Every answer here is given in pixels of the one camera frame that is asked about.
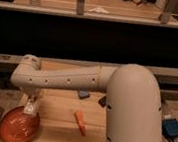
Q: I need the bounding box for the orange carrot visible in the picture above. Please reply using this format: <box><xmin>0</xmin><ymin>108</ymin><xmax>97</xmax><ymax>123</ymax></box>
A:
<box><xmin>74</xmin><ymin>111</ymin><xmax>86</xmax><ymax>135</ymax></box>

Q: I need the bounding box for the blue box on floor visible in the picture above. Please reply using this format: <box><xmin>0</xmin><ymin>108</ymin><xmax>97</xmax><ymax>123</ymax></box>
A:
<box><xmin>162</xmin><ymin>118</ymin><xmax>178</xmax><ymax>138</ymax></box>

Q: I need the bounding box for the small black object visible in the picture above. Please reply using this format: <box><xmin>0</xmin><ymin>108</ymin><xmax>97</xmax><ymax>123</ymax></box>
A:
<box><xmin>98</xmin><ymin>95</ymin><xmax>107</xmax><ymax>107</ymax></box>

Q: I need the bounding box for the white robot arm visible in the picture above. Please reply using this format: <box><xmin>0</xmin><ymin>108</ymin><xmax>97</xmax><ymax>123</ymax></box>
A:
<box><xmin>10</xmin><ymin>55</ymin><xmax>163</xmax><ymax>142</ymax></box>

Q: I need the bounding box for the small blue-grey object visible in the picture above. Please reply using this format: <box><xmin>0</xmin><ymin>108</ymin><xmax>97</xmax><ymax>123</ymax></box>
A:
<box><xmin>78</xmin><ymin>90</ymin><xmax>90</xmax><ymax>100</ymax></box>

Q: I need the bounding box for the clear plastic bottle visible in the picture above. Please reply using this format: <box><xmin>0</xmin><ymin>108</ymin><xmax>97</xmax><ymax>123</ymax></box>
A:
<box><xmin>23</xmin><ymin>99</ymin><xmax>36</xmax><ymax>115</ymax></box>

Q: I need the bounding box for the grey metal post right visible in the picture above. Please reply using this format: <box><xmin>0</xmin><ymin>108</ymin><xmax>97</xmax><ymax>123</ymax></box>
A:
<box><xmin>159</xmin><ymin>0</ymin><xmax>178</xmax><ymax>24</ymax></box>

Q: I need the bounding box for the white folded paper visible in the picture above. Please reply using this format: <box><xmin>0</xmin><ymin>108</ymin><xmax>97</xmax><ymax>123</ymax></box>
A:
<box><xmin>89</xmin><ymin>6</ymin><xmax>109</xmax><ymax>14</ymax></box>

